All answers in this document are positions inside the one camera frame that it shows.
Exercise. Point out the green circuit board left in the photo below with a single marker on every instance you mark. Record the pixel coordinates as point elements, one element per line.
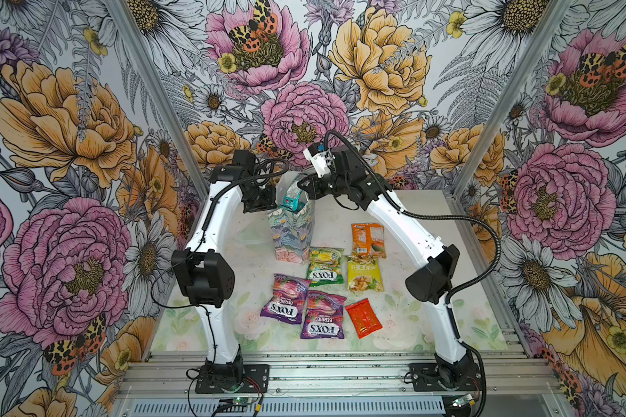
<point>241,402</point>

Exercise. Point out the purple Fox's bag left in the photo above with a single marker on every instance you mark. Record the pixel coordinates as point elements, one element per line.
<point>288,299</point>

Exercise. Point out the green Fox's candy bag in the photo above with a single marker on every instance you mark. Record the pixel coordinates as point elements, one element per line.
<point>326,266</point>

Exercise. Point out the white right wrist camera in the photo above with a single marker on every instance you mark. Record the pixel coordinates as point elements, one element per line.
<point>320,159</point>

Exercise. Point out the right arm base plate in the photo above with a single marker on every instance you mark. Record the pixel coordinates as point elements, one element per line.
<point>430,377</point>

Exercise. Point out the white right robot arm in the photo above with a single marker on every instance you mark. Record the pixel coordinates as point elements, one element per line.
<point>435,264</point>

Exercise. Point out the teal white snack packet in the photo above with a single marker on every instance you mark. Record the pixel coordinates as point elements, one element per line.
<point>294,199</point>

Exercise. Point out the green circuit board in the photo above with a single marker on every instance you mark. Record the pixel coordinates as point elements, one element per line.
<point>461,401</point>
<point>241,402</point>

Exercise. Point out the aluminium rail frame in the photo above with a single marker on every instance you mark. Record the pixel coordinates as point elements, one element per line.
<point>336,384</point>

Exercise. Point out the purple fox's bag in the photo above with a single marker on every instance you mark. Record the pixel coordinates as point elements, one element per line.
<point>324,316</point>
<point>288,299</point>

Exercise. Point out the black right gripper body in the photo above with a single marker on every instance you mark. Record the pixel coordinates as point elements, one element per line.
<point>329,185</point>

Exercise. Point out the green circuit board right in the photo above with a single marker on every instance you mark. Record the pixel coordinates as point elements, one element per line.
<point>461,401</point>

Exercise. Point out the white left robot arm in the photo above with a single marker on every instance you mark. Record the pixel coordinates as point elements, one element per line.
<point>204,276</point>

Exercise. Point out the yellow snack packet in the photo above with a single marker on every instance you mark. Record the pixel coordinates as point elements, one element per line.
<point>364,274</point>

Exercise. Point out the right aluminium corner post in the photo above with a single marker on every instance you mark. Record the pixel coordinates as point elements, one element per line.
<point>551,20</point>

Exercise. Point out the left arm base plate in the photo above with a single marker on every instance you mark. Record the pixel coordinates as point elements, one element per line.
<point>231,379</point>

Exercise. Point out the left aluminium corner post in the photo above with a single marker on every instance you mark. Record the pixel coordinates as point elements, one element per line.
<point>140,54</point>

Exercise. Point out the orange snack packet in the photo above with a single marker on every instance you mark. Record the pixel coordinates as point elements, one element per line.
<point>368,240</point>

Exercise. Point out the floral paper gift bag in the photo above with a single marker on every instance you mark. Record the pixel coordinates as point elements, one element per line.
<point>291,233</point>

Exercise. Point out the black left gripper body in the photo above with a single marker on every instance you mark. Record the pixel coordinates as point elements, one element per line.
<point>257,199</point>

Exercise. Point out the purple Fox's bag right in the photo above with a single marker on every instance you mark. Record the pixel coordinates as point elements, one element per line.
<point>324,316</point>

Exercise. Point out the red sauce sachet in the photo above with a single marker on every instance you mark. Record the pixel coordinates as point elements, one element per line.
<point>363,318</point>

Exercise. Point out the aluminium corner post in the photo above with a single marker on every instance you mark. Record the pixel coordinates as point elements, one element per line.
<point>140,54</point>
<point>551,20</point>

